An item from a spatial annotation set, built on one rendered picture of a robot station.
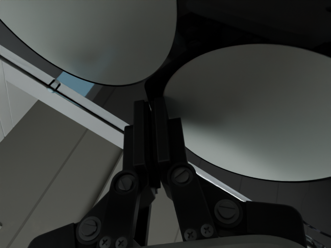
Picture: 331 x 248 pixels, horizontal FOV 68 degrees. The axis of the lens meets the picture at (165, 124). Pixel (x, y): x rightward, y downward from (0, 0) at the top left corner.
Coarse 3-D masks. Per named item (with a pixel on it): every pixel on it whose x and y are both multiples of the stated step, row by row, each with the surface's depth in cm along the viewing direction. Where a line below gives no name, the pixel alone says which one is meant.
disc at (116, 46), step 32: (0, 0) 12; (32, 0) 11; (64, 0) 10; (96, 0) 10; (128, 0) 9; (160, 0) 9; (32, 32) 13; (64, 32) 12; (96, 32) 11; (128, 32) 10; (160, 32) 10; (64, 64) 14; (96, 64) 13; (128, 64) 12; (160, 64) 11
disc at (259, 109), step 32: (192, 64) 10; (224, 64) 10; (256, 64) 9; (288, 64) 9; (320, 64) 8; (192, 96) 12; (224, 96) 11; (256, 96) 11; (288, 96) 10; (320, 96) 9; (192, 128) 14; (224, 128) 13; (256, 128) 12; (288, 128) 11; (320, 128) 11; (224, 160) 16; (256, 160) 14; (288, 160) 13; (320, 160) 12
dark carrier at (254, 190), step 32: (192, 0) 8; (224, 0) 8; (256, 0) 8; (288, 0) 7; (320, 0) 7; (0, 32) 13; (192, 32) 9; (224, 32) 9; (256, 32) 8; (288, 32) 8; (320, 32) 8; (32, 64) 15; (96, 96) 15; (128, 96) 14; (160, 96) 13; (192, 160) 17; (256, 192) 17; (288, 192) 16; (320, 192) 15; (320, 224) 18
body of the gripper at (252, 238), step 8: (200, 240) 8; (208, 240) 8; (216, 240) 8; (224, 240) 8; (232, 240) 8; (240, 240) 8; (248, 240) 8; (256, 240) 8; (264, 240) 8; (272, 240) 8; (280, 240) 8; (288, 240) 8
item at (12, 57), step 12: (0, 48) 15; (12, 60) 15; (24, 60) 15; (24, 72) 15; (36, 72) 15; (48, 84) 16; (60, 84) 16; (72, 96) 16; (84, 108) 16; (96, 108) 16; (108, 120) 16; (120, 120) 17; (120, 132) 17; (216, 180) 18; (228, 192) 19; (312, 240) 21
